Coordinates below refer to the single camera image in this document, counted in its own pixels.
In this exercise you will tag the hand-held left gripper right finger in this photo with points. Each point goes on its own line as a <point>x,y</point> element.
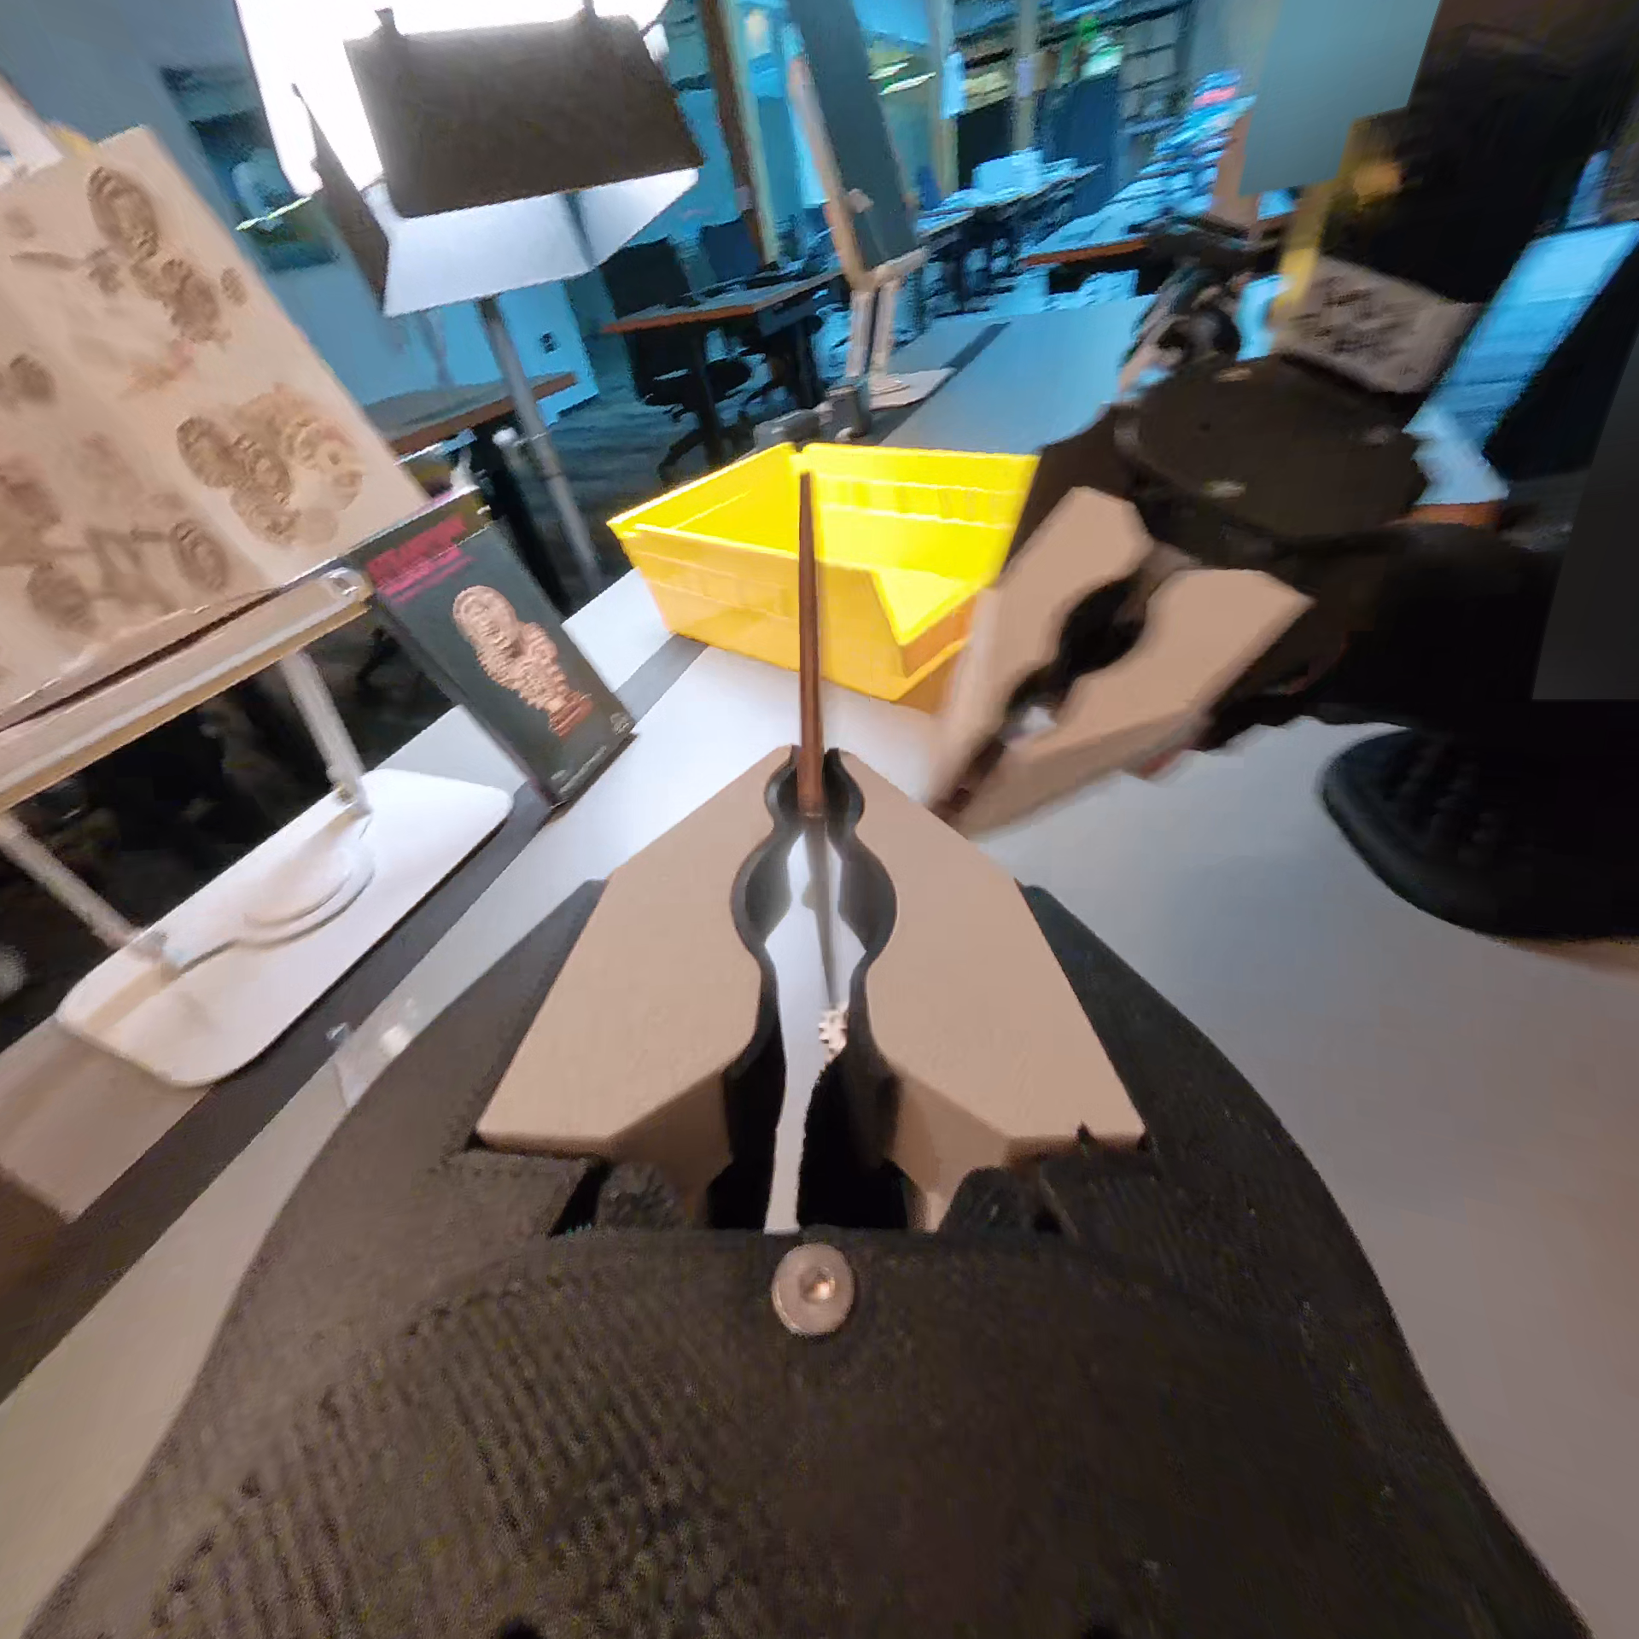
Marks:
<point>1000,1026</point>

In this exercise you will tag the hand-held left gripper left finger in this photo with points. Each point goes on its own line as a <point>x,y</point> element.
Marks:
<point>616,1026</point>

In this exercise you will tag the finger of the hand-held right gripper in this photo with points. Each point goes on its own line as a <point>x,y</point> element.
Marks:
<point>1180,667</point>
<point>1063,551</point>

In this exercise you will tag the wooden parts board round holes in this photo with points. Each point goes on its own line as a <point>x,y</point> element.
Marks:
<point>813,641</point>

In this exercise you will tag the black desk mat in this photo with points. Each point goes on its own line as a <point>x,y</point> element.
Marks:
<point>257,1063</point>

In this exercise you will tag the background wooden desk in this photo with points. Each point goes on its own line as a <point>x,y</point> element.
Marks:
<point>717,302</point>

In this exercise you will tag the clear plastic bag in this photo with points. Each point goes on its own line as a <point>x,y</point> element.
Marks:
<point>372,1057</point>

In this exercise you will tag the yellow plastic bin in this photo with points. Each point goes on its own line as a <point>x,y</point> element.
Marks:
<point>770,577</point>

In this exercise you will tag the white flat device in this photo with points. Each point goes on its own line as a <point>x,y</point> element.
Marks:
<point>321,922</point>

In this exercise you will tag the black woven armrest pad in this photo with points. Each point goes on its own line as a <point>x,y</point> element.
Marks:
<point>1472,832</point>

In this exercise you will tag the dark product box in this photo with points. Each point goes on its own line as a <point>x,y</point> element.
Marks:
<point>512,641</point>

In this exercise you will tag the black office chair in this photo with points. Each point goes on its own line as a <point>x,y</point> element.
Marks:
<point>667,333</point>

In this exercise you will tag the grey light stand pole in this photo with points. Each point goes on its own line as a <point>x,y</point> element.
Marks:
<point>538,448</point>

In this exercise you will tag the pale document holder board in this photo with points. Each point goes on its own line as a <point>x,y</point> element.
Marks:
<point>155,680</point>

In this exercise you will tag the studio softbox light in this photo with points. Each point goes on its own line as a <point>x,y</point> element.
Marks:
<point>512,128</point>

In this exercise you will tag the printed instruction sheet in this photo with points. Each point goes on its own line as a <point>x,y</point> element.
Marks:
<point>155,386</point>

